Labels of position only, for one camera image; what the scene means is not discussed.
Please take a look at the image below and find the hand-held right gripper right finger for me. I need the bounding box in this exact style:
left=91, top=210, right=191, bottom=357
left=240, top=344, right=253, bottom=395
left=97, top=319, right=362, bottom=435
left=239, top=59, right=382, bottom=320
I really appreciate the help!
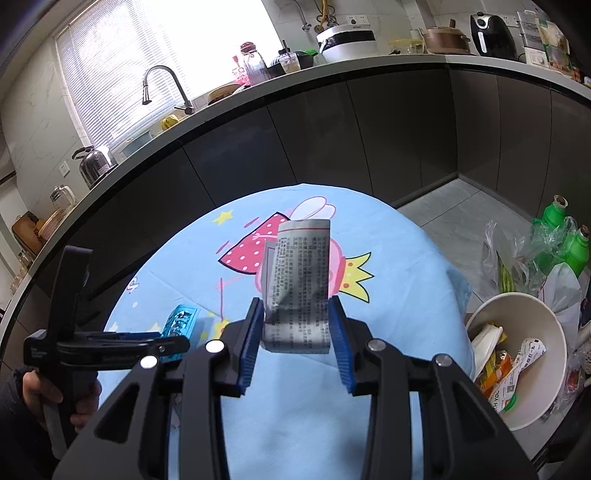
left=327, top=295, right=539, bottom=480

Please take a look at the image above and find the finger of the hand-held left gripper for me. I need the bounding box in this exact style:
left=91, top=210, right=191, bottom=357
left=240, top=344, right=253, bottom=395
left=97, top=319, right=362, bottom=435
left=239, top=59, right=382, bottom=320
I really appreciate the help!
left=88, top=335, right=191, bottom=370
left=92, top=330, right=163, bottom=347

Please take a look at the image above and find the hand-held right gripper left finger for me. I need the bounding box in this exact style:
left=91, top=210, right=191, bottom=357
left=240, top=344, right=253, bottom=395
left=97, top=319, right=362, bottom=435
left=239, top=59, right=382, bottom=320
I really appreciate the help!
left=51, top=298, right=266, bottom=480

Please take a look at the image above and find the blue wrapper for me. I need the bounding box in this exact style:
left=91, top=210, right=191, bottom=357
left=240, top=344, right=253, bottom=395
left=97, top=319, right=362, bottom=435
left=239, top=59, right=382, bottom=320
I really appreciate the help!
left=161, top=304, right=200, bottom=361

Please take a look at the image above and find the grey printed wrapper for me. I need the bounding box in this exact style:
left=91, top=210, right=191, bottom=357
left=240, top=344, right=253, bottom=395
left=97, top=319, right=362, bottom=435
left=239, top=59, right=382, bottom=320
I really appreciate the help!
left=261, top=219, right=333, bottom=355

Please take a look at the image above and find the white round bin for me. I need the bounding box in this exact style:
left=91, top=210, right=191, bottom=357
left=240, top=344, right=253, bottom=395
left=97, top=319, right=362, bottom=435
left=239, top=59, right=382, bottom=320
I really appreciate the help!
left=464, top=292, right=568, bottom=432

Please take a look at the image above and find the person's left hand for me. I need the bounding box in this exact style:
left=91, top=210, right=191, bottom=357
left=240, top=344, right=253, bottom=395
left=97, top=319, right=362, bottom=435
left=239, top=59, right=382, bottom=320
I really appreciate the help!
left=22, top=369, right=102, bottom=437

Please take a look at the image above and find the light blue printed tablecloth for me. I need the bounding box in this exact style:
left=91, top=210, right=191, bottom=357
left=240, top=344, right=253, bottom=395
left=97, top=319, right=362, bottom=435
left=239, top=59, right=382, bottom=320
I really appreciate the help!
left=99, top=183, right=476, bottom=480

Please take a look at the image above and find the white paper cup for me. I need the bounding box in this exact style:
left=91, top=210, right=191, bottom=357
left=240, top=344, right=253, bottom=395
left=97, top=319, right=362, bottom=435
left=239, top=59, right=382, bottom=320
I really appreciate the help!
left=468, top=323, right=504, bottom=370

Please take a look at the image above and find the clear glass jar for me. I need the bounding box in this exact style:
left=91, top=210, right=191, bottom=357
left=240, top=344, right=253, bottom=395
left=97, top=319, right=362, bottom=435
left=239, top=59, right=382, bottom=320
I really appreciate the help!
left=49, top=185, right=77, bottom=215

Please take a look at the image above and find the orange snack bag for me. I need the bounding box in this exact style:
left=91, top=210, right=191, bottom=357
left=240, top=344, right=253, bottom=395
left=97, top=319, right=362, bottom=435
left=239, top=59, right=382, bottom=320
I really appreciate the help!
left=475, top=348, right=513, bottom=393

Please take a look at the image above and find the steel kettle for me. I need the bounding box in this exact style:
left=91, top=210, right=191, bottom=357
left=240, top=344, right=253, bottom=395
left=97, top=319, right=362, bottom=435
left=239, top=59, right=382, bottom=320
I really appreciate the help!
left=71, top=144, right=118, bottom=188

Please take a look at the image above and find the long white printed wrapper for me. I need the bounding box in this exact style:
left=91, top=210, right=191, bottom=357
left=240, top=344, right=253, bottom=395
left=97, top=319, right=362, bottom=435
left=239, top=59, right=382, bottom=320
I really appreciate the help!
left=501, top=338, right=546, bottom=414

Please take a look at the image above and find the clear plastic bag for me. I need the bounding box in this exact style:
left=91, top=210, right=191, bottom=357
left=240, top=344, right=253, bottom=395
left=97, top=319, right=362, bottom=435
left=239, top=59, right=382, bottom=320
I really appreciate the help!
left=484, top=219, right=546, bottom=296

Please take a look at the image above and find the grey kitchen cabinet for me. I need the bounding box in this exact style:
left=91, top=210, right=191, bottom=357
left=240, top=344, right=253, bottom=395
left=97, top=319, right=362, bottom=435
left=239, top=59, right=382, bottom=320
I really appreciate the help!
left=0, top=60, right=591, bottom=333

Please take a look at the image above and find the white plastic bag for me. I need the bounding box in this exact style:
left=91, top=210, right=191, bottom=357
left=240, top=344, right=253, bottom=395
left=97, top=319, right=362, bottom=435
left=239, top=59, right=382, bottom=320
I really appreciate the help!
left=538, top=263, right=585, bottom=342

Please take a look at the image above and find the green plastic bottle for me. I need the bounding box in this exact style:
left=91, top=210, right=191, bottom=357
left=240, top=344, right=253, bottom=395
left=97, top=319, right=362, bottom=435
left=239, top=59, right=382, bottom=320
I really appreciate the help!
left=561, top=228, right=591, bottom=278
left=533, top=194, right=571, bottom=259

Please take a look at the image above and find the white window blind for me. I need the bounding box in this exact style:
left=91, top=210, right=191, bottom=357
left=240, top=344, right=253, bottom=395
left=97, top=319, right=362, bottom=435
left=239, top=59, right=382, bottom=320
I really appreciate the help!
left=55, top=0, right=278, bottom=148

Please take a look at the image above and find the metal faucet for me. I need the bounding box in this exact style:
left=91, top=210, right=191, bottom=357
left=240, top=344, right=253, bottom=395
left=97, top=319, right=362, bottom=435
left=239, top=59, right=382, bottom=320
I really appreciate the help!
left=141, top=65, right=197, bottom=116

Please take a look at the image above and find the glass jar with red lid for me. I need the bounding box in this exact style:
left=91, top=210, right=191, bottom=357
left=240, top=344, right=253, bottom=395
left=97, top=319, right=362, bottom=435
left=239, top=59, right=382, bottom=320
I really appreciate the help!
left=240, top=41, right=269, bottom=86

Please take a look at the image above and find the white rice cooker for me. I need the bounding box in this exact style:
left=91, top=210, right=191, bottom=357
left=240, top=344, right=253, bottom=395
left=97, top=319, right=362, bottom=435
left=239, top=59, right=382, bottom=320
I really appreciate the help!
left=316, top=23, right=377, bottom=64

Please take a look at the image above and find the glass container with yellow lid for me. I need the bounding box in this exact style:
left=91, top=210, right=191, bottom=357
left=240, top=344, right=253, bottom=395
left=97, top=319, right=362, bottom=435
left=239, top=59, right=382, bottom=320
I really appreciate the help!
left=388, top=38, right=424, bottom=55

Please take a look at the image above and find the brown cooking pot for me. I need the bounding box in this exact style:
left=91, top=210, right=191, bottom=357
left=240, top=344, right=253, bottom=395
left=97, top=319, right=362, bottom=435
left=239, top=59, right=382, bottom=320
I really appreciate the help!
left=422, top=25, right=472, bottom=55

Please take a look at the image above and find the black air fryer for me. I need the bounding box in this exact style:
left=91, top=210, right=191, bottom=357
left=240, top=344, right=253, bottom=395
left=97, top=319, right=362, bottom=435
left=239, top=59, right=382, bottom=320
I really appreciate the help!
left=470, top=11, right=518, bottom=60

